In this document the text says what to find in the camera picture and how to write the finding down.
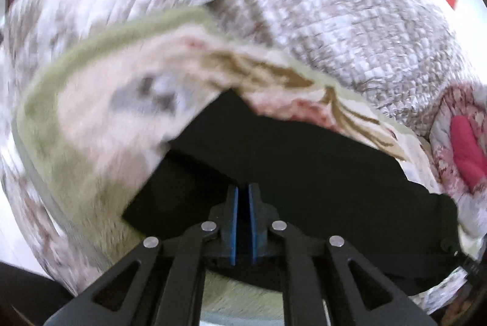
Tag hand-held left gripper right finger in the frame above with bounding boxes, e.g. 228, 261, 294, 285
248, 183, 439, 326

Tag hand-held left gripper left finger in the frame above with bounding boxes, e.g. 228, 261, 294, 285
44, 185, 240, 326

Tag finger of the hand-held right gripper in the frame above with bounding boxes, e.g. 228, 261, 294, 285
437, 237, 483, 283

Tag black pants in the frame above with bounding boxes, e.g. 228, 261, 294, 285
122, 88, 467, 296

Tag pink floral pillow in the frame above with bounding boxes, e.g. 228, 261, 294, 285
429, 82, 487, 237

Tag floral fleece blanket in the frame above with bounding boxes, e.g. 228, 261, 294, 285
15, 5, 487, 319

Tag person's dark clothing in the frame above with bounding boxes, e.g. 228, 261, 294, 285
0, 261, 79, 326

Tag quilted beige bedspread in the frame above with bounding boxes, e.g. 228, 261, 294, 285
0, 0, 482, 296

